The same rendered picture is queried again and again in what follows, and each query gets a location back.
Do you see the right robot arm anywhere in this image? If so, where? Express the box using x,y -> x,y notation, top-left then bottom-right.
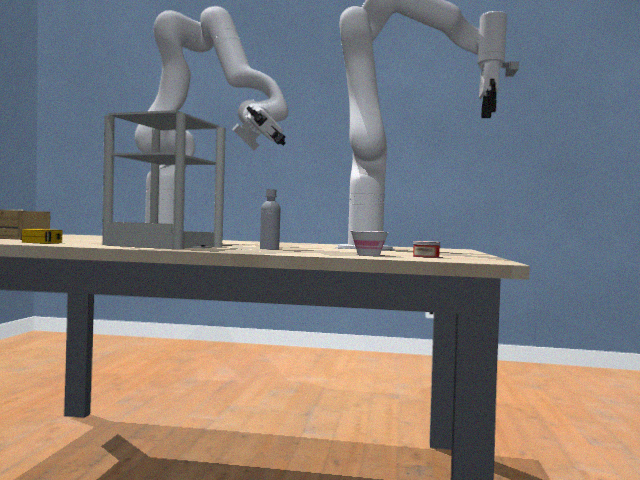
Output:
135,7 -> 288,224

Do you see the brown wooden crate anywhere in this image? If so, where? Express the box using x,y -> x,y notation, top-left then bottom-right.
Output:
0,210 -> 50,239

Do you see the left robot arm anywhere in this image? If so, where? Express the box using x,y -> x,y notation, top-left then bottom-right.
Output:
338,0 -> 519,249

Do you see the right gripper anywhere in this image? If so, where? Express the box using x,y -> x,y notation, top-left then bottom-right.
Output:
246,106 -> 286,146

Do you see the dark grey cylinder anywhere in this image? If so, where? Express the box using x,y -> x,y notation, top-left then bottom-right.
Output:
260,189 -> 280,250

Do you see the grey cup with pink band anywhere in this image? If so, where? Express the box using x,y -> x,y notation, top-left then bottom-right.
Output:
350,231 -> 389,256

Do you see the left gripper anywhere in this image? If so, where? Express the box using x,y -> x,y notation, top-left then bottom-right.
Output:
479,61 -> 503,118

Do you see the grey shelving unit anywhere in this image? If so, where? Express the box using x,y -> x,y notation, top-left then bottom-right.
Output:
102,110 -> 225,249

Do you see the small red tin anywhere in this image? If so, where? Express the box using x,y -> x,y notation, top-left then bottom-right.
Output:
413,241 -> 440,258

